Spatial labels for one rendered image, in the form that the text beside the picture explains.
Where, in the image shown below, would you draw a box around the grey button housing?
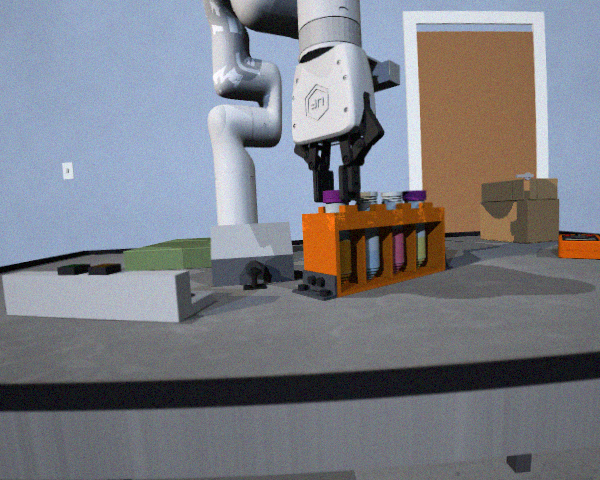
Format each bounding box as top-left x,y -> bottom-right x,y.
211,222 -> 294,290

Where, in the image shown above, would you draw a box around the brown cardboard box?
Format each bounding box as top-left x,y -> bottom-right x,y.
480,178 -> 559,244

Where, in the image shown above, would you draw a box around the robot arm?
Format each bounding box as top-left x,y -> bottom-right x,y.
203,0 -> 400,225

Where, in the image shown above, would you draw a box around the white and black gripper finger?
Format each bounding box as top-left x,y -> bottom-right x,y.
294,141 -> 334,203
338,96 -> 385,201

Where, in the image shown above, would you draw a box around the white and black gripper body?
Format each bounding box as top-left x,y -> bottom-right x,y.
292,41 -> 376,145

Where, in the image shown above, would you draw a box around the orange tube rack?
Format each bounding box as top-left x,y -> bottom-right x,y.
302,202 -> 445,298

